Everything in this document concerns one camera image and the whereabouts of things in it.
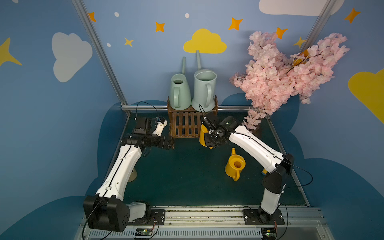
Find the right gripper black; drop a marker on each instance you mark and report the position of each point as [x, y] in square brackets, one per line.
[212, 139]

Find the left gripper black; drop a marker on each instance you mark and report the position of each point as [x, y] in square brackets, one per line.
[167, 142]

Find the yellow watering can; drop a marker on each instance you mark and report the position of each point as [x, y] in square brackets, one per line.
[235, 165]
[203, 131]

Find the brown wooden slatted shelf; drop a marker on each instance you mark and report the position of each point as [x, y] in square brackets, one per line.
[184, 124]

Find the mint green watering can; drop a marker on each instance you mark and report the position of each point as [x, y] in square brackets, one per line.
[180, 94]

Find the large pale blue watering can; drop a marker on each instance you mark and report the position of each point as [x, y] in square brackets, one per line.
[204, 88]

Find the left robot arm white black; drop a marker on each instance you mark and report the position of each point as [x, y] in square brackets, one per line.
[106, 210]

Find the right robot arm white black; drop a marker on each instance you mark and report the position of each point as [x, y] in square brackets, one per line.
[278, 166]

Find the white flower potted plant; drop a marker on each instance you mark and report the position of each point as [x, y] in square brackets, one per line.
[133, 175]

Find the pink cherry blossom tree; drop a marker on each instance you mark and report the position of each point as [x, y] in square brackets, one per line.
[271, 77]

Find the left circuit board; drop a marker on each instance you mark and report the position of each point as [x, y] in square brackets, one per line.
[144, 233]

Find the circuit board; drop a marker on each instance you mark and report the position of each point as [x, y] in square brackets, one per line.
[144, 233]
[269, 234]

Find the right circuit board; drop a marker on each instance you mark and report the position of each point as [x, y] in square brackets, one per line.
[269, 234]

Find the aluminium back rail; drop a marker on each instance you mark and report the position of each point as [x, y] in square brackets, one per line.
[165, 108]

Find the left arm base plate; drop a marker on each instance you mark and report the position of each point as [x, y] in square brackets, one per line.
[154, 215]

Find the aluminium front rail frame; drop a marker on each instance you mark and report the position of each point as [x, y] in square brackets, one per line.
[221, 223]

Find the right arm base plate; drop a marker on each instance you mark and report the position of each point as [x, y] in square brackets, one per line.
[253, 217]

